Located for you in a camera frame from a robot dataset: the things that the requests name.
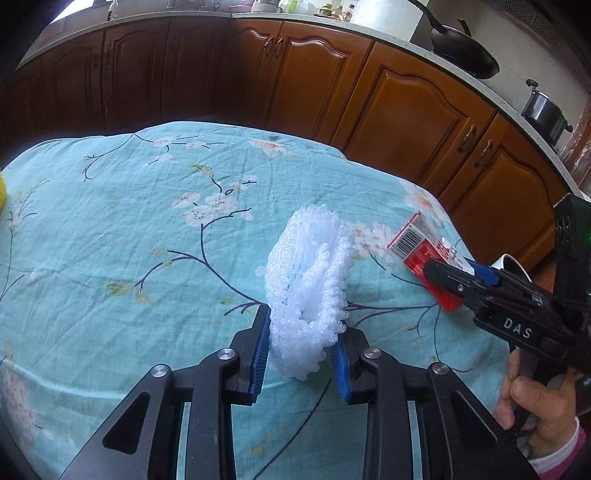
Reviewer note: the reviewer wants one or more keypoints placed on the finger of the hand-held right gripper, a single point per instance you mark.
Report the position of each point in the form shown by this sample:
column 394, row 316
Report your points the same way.
column 485, row 273
column 455, row 284

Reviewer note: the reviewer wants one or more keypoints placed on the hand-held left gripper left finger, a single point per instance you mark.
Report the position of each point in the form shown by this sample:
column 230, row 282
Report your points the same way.
column 260, row 355

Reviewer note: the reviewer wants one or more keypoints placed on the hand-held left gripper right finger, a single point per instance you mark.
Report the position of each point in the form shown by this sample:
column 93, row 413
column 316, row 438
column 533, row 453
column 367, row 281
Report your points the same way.
column 340, row 369

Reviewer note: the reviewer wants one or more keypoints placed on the white round bin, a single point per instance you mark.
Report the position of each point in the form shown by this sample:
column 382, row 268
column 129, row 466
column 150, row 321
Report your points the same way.
column 501, row 259

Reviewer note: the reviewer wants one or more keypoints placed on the red carton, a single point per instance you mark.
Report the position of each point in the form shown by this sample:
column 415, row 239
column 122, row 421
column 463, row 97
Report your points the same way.
column 418, row 249

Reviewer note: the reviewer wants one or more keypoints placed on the white foam net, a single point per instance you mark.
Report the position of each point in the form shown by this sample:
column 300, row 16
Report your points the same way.
column 304, row 295

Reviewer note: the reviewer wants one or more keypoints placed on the person's right forearm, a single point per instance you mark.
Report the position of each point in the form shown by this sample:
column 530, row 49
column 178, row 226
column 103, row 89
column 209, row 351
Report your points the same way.
column 565, row 457

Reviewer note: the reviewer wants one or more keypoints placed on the person's right hand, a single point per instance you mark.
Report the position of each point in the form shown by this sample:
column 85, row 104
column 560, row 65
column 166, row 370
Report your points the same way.
column 549, row 415

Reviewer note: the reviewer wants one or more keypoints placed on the steel pot with lid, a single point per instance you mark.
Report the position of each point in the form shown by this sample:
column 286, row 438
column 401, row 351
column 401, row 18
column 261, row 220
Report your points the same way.
column 547, row 113

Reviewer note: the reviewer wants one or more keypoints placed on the wooden kitchen cabinet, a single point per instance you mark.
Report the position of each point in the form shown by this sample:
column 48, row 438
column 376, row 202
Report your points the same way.
column 406, row 115

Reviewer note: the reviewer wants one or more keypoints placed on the light blue floral tablecloth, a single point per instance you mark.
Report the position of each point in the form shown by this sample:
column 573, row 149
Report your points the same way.
column 115, row 207

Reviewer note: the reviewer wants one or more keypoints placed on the black frying pan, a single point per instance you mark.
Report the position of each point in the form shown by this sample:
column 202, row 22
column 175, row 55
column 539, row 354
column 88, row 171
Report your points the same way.
column 466, row 55

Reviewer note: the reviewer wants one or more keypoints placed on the yellow object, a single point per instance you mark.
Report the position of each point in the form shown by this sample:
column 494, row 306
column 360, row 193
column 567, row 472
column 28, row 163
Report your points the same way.
column 2, row 194

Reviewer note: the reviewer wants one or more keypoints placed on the row of jars and bottles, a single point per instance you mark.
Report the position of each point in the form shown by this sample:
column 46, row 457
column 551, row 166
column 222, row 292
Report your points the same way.
column 286, row 7

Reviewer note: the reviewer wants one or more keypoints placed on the white bottle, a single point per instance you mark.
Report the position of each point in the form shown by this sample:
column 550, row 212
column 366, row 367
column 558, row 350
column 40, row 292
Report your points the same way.
column 111, row 10

